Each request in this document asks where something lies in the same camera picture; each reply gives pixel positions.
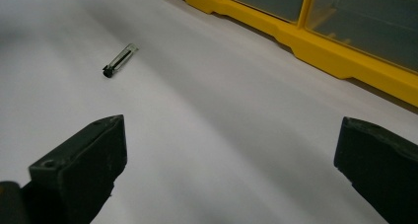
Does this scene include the small clear tube black cap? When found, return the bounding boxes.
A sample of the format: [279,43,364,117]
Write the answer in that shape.
[102,42,139,79]

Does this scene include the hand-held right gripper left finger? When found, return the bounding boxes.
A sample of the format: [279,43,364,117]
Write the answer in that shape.
[19,114,128,224]

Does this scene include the set of clear drawers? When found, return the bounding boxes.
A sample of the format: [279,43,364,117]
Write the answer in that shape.
[222,0,418,74]

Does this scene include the yellow black organizer cabinet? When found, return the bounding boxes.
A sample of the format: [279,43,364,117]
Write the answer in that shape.
[166,0,418,108]

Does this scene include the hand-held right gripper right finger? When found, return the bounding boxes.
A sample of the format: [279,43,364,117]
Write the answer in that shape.
[333,116,418,224]

